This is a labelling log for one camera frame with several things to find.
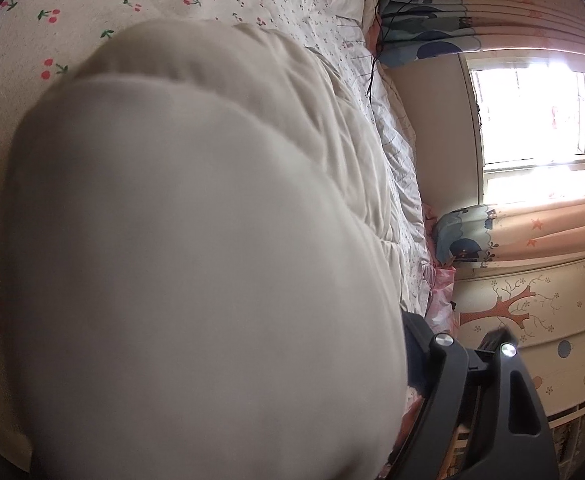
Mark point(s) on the pink curtain with blue hem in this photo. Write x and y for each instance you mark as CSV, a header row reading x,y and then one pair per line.
x,y
422,30
472,235

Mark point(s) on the white wardrobe with tree decal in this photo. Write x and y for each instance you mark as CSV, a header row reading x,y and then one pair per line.
x,y
547,320

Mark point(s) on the pink floral pillow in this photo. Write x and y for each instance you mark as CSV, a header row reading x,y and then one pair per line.
x,y
440,290

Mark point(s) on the window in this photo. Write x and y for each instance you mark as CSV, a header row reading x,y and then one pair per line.
x,y
522,110

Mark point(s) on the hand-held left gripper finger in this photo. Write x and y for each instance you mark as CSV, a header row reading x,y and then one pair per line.
x,y
415,360

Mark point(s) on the beige jacket with ribbed cuffs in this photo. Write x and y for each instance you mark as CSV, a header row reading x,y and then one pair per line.
x,y
197,260

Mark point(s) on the white quilted blanket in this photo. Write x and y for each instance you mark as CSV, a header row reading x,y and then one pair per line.
x,y
397,160

